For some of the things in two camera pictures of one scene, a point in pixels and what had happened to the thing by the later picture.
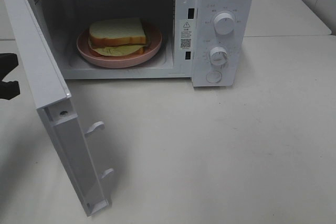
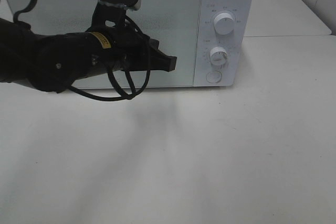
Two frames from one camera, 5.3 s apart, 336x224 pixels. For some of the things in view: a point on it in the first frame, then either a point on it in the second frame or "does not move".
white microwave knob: (224, 23) does not move
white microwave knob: (218, 55) does not move
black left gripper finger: (9, 89) -> (129, 50)
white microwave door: (54, 103) -> (171, 15)
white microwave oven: (199, 25) does not move
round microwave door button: (213, 76) does not move
